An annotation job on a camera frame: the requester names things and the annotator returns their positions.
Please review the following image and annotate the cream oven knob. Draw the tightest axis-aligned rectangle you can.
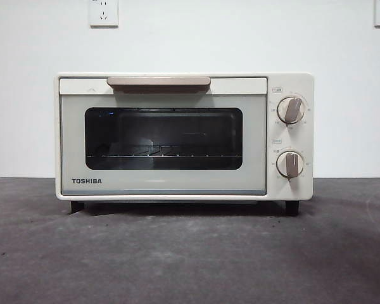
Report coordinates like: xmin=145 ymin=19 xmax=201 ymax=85
xmin=276 ymin=149 xmax=305 ymax=182
xmin=276 ymin=96 xmax=307 ymax=125

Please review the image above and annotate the cream Toshiba toaster oven body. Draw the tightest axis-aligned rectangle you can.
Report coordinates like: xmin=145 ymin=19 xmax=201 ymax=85
xmin=53 ymin=72 xmax=316 ymax=217

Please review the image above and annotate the metal wire oven rack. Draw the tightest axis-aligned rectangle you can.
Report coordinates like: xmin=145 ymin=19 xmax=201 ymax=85
xmin=85 ymin=144 xmax=242 ymax=159

